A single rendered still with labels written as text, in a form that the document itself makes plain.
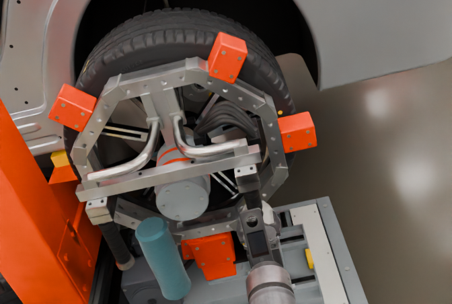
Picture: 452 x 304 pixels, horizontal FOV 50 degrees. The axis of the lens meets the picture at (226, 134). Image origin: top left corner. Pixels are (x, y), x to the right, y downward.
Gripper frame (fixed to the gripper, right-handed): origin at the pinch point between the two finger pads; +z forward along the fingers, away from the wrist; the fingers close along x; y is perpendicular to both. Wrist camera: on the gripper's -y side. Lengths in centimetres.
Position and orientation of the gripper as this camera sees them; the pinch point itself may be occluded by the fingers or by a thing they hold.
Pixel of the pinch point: (254, 204)
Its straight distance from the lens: 115.6
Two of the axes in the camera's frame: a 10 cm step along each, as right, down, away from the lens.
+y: 2.2, 8.1, 5.5
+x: 9.7, -2.2, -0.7
